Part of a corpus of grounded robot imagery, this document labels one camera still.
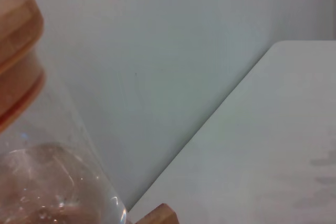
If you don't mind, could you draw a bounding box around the wooden dispenser stand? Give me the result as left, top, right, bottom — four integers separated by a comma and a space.
134, 202, 180, 224

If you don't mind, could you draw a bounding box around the glass water dispenser jar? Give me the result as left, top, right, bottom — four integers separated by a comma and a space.
0, 48, 129, 224

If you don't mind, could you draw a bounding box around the round bamboo jar lid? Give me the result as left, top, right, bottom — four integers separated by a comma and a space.
0, 0, 47, 133

